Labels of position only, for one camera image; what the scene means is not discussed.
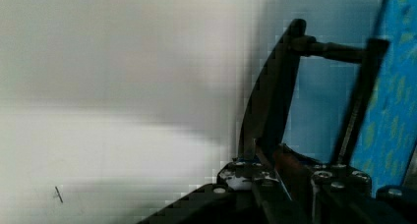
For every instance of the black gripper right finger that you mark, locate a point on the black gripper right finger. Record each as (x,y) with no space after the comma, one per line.
(329,193)

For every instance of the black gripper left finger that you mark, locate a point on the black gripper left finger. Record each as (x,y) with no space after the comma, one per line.
(240,175)

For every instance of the black oven door handle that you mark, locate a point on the black oven door handle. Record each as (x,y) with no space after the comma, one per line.
(269,103)

